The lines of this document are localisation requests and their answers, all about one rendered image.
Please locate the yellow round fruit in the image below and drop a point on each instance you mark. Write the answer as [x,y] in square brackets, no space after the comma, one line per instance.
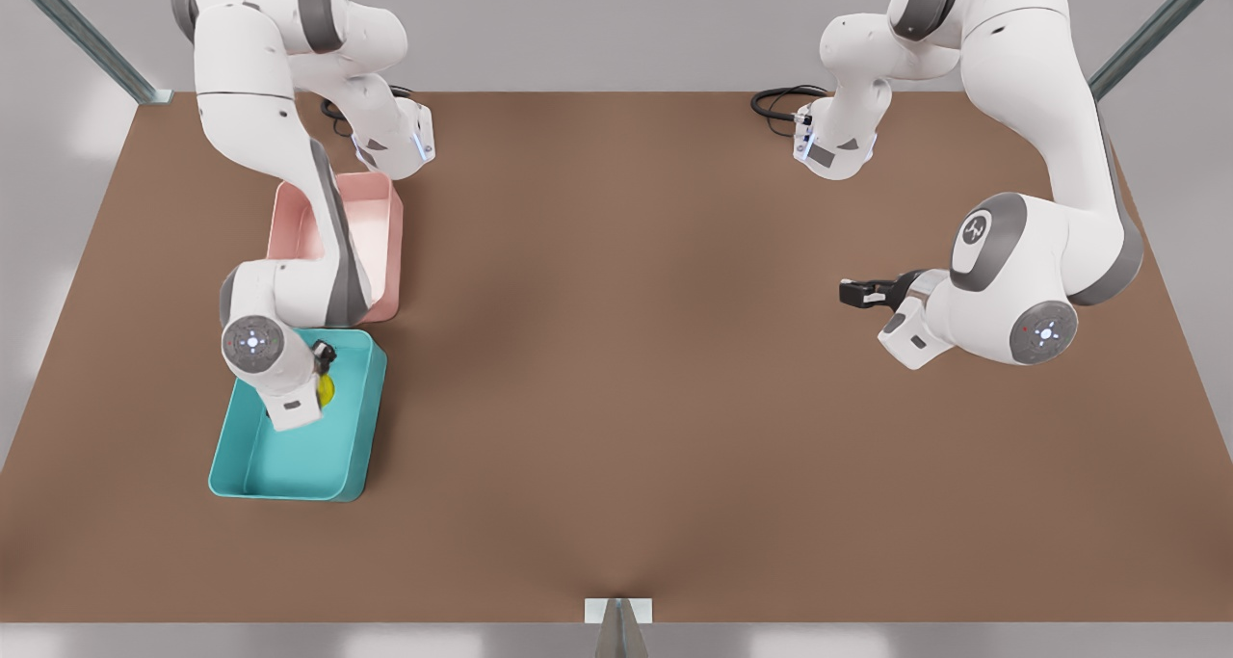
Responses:
[327,389]

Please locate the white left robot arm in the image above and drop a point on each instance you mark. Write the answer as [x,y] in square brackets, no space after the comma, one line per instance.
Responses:
[1031,157]

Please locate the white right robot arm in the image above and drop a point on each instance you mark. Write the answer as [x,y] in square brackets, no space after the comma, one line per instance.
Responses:
[250,80]

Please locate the teal plastic tray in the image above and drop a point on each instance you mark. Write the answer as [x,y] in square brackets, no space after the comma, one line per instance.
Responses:
[299,417]

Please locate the pink plastic tray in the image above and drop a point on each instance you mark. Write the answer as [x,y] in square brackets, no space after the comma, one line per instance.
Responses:
[371,239]

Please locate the silver frame post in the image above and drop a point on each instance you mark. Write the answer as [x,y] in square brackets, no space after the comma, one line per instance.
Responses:
[1151,27]
[82,32]
[616,629]

